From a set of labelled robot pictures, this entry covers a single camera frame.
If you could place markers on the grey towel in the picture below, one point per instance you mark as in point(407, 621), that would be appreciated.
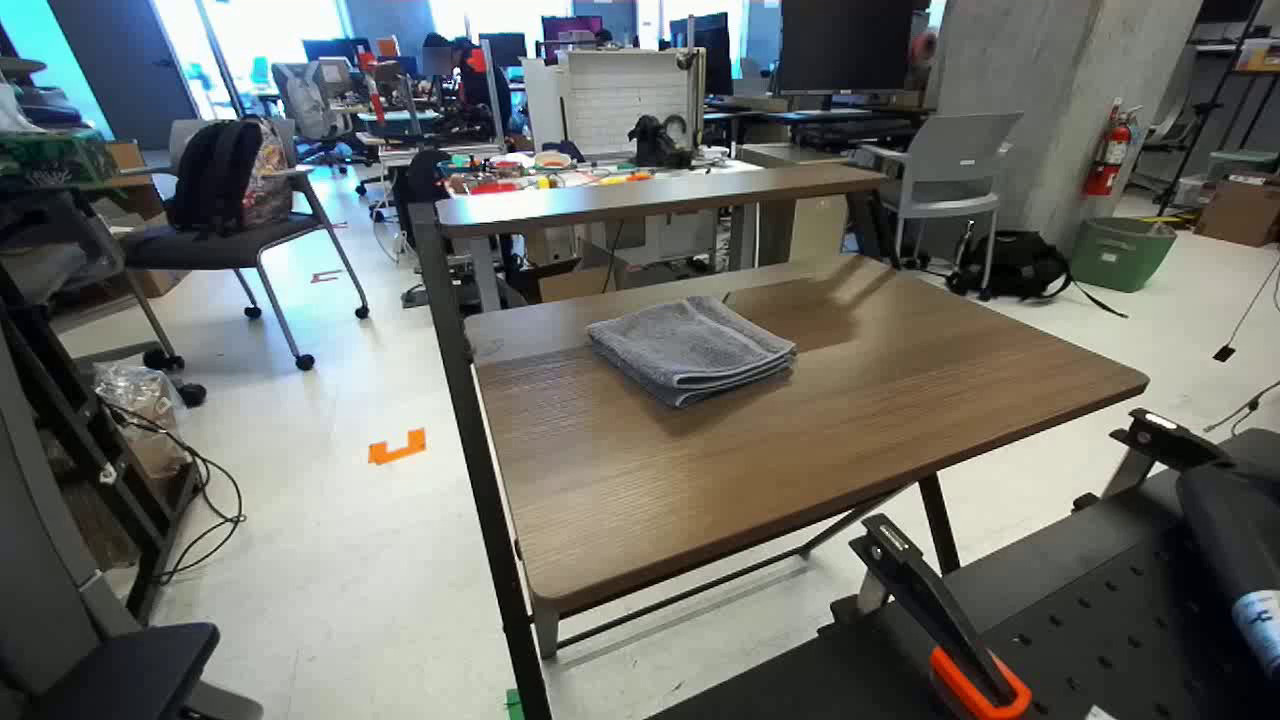
point(695, 348)

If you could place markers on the long wooden table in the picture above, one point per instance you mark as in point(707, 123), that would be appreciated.
point(643, 192)

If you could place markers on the brown wooden table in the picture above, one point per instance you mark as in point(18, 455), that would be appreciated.
point(803, 424)

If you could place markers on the black metal upright bar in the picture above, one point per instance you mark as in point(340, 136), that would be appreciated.
point(461, 402)

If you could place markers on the black headphones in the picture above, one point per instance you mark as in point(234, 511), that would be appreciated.
point(662, 147)

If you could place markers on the white pegboard panel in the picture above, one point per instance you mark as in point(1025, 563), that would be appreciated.
point(631, 103)

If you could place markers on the person in dark clothes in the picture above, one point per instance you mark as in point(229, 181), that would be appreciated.
point(467, 80)

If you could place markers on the light grey plastic chair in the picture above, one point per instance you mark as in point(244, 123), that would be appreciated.
point(955, 167)

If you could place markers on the large black monitor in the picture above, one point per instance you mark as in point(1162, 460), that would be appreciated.
point(845, 40)

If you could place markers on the black bag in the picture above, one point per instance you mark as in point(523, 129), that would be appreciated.
point(1020, 267)

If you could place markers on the grey mesh office chair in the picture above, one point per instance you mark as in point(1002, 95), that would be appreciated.
point(322, 107)

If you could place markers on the black office chair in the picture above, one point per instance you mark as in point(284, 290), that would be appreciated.
point(214, 246)

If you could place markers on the green plastic bin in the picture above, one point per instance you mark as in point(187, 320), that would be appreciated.
point(1123, 255)

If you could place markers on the clear plastic bag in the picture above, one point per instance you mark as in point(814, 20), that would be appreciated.
point(135, 394)

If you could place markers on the red fire extinguisher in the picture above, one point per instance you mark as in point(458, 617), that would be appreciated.
point(1107, 152)

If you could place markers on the black perforated mounting board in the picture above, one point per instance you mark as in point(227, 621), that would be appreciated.
point(1107, 627)

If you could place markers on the black metal shelf rack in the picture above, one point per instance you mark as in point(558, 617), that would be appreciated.
point(64, 402)

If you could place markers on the dark door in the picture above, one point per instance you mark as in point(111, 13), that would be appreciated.
point(127, 67)

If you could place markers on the black cylindrical handheld device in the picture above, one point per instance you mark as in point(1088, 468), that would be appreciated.
point(1222, 532)

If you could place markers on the brown cardboard box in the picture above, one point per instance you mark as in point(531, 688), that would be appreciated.
point(1240, 212)

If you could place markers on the dark grey chair black armrest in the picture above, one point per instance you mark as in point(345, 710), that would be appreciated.
point(52, 563)

